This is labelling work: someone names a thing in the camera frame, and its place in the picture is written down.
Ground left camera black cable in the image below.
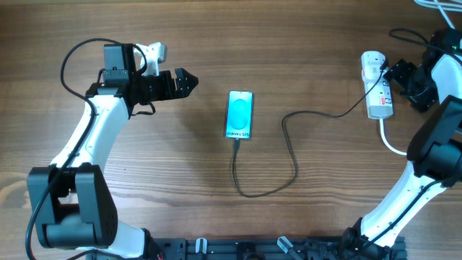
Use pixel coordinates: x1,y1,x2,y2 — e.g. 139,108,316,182
25,38,149,260

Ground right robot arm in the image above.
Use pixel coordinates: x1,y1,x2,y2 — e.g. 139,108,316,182
337,27,461,259

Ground white power strip cord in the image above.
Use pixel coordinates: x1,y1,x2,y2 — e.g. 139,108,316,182
378,0,462,157

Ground Galaxy S25 smartphone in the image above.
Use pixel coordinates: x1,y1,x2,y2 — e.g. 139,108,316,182
225,91,253,139

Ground white USB charger plug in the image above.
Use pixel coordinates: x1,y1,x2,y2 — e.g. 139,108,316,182
362,63,388,83

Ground black USB charging cable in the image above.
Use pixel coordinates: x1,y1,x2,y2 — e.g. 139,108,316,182
231,58,390,199

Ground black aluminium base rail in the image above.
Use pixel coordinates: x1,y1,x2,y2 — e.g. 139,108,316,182
85,236,408,260

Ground white power strip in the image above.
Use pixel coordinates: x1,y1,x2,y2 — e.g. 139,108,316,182
361,51,393,119

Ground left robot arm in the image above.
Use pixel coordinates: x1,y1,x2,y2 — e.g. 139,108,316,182
25,39,199,259

